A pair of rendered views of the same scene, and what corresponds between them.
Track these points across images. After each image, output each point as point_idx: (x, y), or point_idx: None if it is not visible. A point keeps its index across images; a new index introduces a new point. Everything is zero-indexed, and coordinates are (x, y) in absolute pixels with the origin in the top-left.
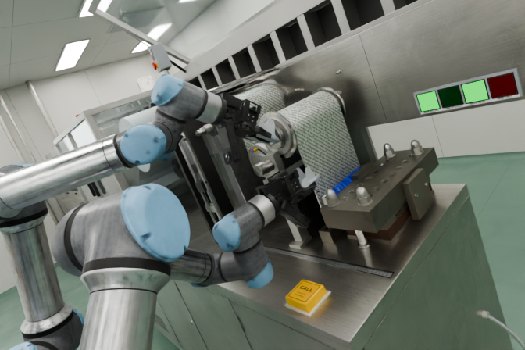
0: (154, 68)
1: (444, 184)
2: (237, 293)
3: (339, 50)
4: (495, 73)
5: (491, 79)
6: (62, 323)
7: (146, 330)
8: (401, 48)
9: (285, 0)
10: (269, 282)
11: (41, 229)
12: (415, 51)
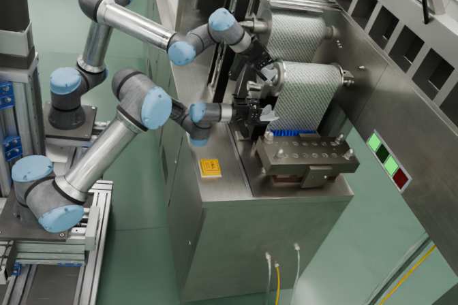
0: None
1: (346, 184)
2: (186, 132)
3: (373, 56)
4: (403, 170)
5: (400, 170)
6: (97, 73)
7: (125, 144)
8: (392, 101)
9: None
10: None
11: None
12: (394, 112)
